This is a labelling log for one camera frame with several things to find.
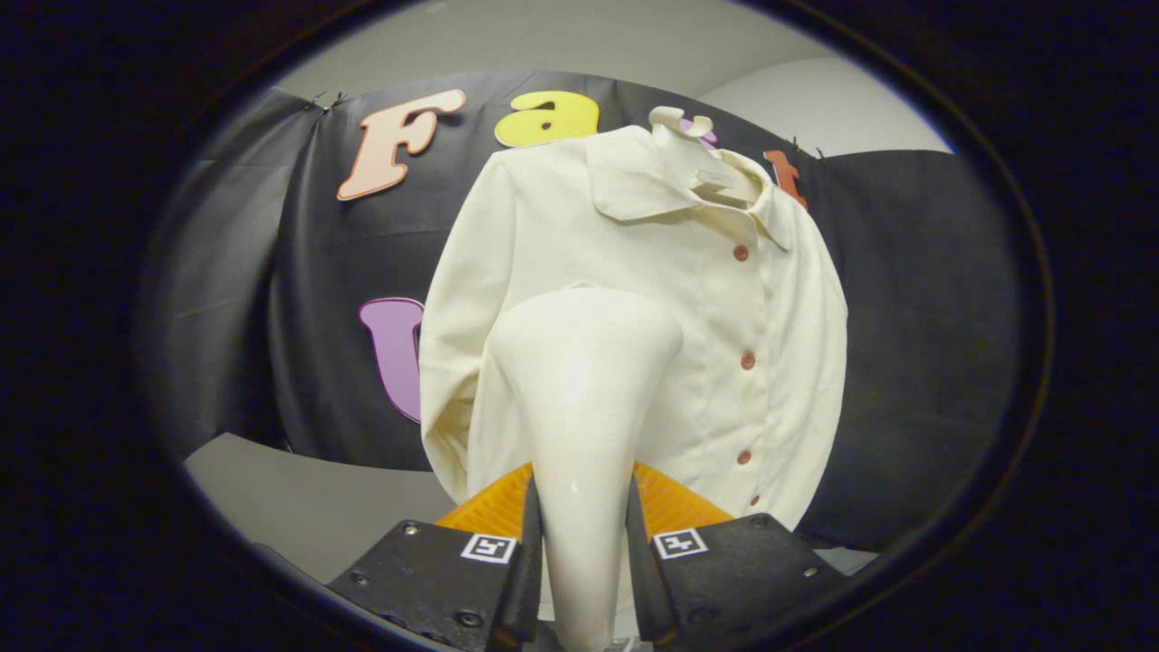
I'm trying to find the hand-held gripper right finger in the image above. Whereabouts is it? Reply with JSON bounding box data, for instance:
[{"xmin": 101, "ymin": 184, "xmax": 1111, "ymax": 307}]
[{"xmin": 625, "ymin": 462, "xmax": 848, "ymax": 652}]

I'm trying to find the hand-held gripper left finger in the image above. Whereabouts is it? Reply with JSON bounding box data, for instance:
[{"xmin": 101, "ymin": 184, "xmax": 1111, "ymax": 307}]
[{"xmin": 326, "ymin": 462, "xmax": 544, "ymax": 652}]

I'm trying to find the white garment steamer head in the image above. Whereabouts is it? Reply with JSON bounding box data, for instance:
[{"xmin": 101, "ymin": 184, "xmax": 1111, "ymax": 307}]
[{"xmin": 489, "ymin": 283, "xmax": 685, "ymax": 652}]

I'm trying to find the cream button shirt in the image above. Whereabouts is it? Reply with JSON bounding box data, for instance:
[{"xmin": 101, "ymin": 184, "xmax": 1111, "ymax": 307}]
[{"xmin": 419, "ymin": 125, "xmax": 849, "ymax": 535}]

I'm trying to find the grey drawer cabinet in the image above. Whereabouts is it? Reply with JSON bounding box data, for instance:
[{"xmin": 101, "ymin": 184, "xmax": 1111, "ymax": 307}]
[{"xmin": 184, "ymin": 432, "xmax": 458, "ymax": 585}]

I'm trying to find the white plastic hanger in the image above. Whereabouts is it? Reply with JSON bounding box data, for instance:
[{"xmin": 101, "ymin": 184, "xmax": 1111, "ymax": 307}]
[{"xmin": 649, "ymin": 106, "xmax": 761, "ymax": 205}]

